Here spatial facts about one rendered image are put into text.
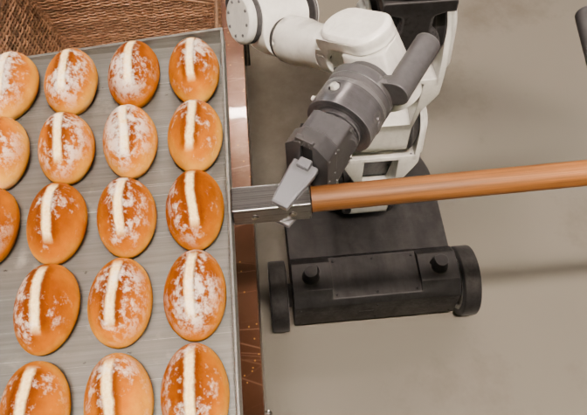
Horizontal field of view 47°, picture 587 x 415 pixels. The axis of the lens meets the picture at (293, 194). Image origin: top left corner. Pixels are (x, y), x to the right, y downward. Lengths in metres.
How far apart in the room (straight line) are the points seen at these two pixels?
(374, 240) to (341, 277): 0.16
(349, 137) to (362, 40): 0.13
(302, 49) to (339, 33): 0.11
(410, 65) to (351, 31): 0.09
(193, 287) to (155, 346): 0.08
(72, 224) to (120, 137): 0.12
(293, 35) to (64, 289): 0.49
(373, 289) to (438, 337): 0.29
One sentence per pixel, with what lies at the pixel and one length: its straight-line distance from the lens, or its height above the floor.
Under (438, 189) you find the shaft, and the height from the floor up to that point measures 1.23.
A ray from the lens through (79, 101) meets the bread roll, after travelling 0.89.
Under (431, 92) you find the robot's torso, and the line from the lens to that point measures 1.38.
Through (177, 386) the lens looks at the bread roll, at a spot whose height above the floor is 1.25.
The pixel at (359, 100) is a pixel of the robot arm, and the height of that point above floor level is 1.26.
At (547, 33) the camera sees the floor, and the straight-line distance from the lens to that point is 2.83.
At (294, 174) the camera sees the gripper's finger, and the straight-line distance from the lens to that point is 0.75.
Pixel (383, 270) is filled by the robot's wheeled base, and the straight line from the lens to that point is 1.87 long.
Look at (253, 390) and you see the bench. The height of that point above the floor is 0.58.
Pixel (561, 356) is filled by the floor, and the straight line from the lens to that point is 2.11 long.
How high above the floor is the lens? 1.87
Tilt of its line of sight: 58 degrees down
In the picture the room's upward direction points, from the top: straight up
